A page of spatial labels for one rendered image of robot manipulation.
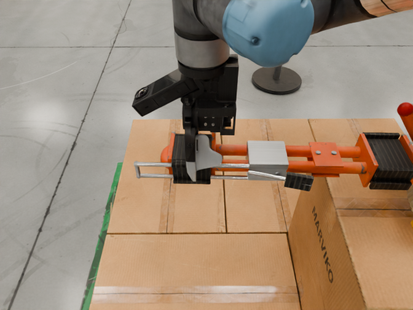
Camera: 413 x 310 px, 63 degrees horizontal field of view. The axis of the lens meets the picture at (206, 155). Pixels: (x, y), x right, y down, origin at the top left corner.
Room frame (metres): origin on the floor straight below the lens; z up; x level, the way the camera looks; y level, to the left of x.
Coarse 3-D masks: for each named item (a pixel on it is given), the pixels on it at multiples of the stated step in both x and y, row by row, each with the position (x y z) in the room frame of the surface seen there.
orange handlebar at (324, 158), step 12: (216, 144) 0.46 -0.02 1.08; (228, 144) 0.46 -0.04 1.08; (312, 144) 0.45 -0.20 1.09; (324, 144) 0.45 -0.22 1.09; (288, 156) 0.44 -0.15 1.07; (300, 156) 0.44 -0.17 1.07; (312, 156) 0.42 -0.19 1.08; (324, 156) 0.42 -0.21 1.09; (336, 156) 0.42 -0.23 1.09; (348, 156) 0.44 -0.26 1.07; (216, 168) 0.40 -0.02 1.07; (228, 168) 0.40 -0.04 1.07; (288, 168) 0.40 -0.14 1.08; (300, 168) 0.40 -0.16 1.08; (312, 168) 0.40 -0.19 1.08; (324, 168) 0.40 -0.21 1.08; (336, 168) 0.40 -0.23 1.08; (348, 168) 0.40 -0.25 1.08; (360, 168) 0.40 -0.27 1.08
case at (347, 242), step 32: (352, 160) 0.55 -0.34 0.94; (320, 192) 0.49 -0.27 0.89; (352, 192) 0.45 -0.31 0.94; (384, 192) 0.45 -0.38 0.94; (320, 224) 0.44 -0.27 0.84; (352, 224) 0.37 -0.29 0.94; (384, 224) 0.37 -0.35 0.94; (320, 256) 0.38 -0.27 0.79; (352, 256) 0.30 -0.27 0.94; (384, 256) 0.30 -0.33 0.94; (320, 288) 0.33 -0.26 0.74; (352, 288) 0.26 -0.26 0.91; (384, 288) 0.24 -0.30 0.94
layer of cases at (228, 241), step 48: (144, 144) 1.03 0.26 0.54; (240, 144) 1.03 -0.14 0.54; (288, 144) 1.03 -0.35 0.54; (144, 192) 0.77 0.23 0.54; (192, 192) 0.77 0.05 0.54; (240, 192) 0.77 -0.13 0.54; (288, 192) 0.77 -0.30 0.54; (144, 240) 0.57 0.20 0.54; (192, 240) 0.57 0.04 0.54; (240, 240) 0.57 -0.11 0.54; (288, 240) 0.58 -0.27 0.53; (96, 288) 0.42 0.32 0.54; (144, 288) 0.42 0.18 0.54; (192, 288) 0.42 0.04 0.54; (240, 288) 0.42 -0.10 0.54; (288, 288) 0.42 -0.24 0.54
